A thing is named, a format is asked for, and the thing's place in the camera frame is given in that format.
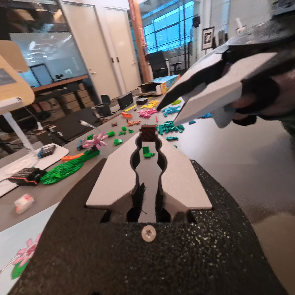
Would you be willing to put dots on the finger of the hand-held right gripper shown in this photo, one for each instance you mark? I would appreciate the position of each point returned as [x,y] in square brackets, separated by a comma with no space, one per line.
[214,96]
[191,76]

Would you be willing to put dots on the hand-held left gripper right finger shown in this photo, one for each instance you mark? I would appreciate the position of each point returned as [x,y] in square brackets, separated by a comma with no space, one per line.
[184,182]

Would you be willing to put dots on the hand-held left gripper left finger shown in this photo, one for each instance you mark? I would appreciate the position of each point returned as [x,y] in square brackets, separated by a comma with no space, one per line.
[115,177]

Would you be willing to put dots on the brown lego piece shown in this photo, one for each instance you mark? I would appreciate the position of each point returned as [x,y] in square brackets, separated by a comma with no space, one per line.
[148,133]

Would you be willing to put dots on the person's right forearm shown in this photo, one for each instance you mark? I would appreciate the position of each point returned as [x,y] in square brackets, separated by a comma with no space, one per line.
[290,125]

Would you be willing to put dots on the pile of blue lego pieces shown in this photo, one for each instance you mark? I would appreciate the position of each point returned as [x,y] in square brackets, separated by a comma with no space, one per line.
[205,115]

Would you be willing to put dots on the pile of lime lego pieces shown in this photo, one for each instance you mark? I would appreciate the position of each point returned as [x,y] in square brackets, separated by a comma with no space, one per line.
[175,102]

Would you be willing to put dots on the lego set box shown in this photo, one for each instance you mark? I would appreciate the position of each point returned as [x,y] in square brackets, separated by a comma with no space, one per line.
[161,84]

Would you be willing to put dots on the pile of cyan lego pieces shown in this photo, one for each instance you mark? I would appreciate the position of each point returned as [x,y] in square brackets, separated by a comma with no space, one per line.
[171,110]

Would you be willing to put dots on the teal lego plate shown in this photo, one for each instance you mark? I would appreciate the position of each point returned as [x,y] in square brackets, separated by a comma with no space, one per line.
[172,137]

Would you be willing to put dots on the pile of yellow lego pieces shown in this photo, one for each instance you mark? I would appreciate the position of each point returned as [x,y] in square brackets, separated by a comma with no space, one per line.
[151,104]

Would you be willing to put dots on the lego lily pad flower build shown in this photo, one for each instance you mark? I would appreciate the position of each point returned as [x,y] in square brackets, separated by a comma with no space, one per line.
[62,170]

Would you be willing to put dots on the pile of teal lego pieces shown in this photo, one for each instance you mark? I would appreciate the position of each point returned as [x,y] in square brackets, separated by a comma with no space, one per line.
[170,128]

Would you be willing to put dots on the pile of pink lego pieces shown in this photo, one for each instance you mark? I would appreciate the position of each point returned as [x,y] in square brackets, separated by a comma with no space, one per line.
[147,113]

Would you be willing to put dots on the pile of coral lego pieces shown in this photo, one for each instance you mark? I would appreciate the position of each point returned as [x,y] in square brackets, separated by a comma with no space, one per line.
[133,122]

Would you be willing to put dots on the lego instruction booklet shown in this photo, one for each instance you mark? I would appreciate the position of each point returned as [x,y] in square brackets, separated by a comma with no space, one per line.
[18,249]

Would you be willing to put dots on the person's right hand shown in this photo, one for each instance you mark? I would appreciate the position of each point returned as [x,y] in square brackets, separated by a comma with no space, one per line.
[244,103]

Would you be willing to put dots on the black office chair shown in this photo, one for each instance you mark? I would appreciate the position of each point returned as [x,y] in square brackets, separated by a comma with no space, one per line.
[159,62]

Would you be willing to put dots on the framed marker sign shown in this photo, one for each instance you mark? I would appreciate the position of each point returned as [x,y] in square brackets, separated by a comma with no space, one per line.
[207,38]

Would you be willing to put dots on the black speaker on stand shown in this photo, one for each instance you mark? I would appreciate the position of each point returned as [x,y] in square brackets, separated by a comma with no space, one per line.
[196,22]

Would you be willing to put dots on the flat black box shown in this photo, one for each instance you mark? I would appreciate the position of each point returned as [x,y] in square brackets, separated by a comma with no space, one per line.
[141,101]

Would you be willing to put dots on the orange brick separator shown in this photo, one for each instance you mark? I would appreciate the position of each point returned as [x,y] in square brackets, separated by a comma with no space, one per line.
[126,114]

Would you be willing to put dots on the black charging dock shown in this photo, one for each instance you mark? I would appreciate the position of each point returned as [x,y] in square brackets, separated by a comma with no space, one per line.
[102,110]

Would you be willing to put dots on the yellow paper strip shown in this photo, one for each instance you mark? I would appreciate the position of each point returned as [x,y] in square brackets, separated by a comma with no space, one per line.
[130,107]

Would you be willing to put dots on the large black charging case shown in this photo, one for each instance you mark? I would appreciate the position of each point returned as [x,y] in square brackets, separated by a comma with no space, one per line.
[125,100]

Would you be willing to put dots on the black side table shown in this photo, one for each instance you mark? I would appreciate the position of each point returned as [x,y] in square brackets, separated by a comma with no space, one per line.
[69,124]

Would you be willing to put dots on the black box blue edge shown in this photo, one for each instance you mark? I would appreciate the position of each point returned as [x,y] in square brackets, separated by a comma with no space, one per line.
[47,151]

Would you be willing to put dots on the white door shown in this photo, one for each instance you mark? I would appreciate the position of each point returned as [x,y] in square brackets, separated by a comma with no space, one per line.
[119,43]
[92,41]

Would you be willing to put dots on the black box red edge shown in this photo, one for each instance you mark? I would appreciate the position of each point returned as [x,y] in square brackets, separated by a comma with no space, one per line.
[25,176]

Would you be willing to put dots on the stack of cardboard boxes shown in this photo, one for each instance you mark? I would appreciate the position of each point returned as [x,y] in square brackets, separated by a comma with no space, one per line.
[73,96]

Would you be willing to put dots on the white red packet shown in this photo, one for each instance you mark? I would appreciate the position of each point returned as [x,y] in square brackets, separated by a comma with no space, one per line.
[24,202]

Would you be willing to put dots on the wooden standing desk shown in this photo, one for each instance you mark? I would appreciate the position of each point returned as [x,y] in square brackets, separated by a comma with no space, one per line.
[60,81]

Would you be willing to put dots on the wooden shade desk lamp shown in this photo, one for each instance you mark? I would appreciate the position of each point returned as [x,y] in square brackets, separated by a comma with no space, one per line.
[13,76]

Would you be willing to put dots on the teal green lego bracket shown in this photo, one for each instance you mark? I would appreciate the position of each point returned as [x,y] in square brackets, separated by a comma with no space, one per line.
[146,150]

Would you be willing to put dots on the wooden post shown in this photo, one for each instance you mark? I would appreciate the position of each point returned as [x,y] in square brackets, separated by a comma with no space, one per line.
[139,39]

